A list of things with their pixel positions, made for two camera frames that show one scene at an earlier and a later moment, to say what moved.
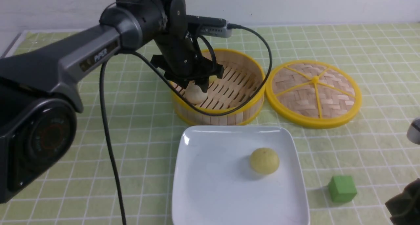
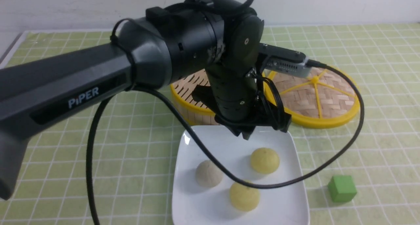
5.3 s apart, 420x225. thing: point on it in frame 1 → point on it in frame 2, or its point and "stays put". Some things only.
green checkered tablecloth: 120,173 stays put
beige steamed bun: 194,94 → 208,174
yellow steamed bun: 264,160 stays put
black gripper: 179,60 → 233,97
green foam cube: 342,188 stays put
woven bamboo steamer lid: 314,94 stays put
